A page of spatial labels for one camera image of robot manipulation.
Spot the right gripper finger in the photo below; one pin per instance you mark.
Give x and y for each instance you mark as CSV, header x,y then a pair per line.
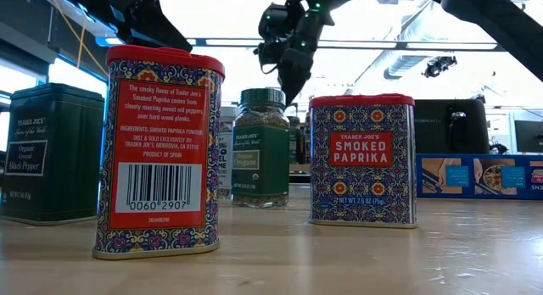
x,y
295,74

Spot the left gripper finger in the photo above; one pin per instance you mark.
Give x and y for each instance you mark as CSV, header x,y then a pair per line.
x,y
157,32

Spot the green-lidded spice jar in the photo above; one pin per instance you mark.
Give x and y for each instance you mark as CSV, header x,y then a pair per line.
x,y
261,159
295,138

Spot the white-lidded seasoning jar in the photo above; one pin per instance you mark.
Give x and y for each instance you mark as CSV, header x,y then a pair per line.
x,y
225,159

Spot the red-lidded paprika spice tin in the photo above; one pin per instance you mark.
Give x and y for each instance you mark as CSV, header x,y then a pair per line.
x,y
362,180
159,159

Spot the black pepper spice tin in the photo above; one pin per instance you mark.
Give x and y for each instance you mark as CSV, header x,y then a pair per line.
x,y
51,159

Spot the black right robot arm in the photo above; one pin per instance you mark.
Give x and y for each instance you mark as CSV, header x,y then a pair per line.
x,y
488,15

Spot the black ceiling track bar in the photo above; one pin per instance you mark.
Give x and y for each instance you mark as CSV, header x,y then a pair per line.
x,y
424,45

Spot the black ceiling-mounted device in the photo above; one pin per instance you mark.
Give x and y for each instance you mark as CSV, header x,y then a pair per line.
x,y
439,66

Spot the blue plastic wrap box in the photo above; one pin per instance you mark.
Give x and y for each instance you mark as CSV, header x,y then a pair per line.
x,y
466,176

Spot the black computer monitor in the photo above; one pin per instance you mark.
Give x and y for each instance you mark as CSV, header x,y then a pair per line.
x,y
530,136

